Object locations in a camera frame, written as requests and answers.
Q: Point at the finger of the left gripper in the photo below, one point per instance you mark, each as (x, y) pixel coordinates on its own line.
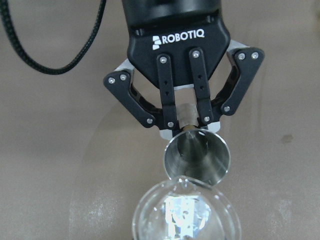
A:
(245, 63)
(120, 84)

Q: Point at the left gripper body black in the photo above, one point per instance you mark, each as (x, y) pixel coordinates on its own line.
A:
(174, 27)

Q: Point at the steel jigger measuring cup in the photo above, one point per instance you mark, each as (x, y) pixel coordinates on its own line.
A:
(198, 154)

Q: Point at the small clear glass beaker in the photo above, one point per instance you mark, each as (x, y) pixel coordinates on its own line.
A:
(184, 208)

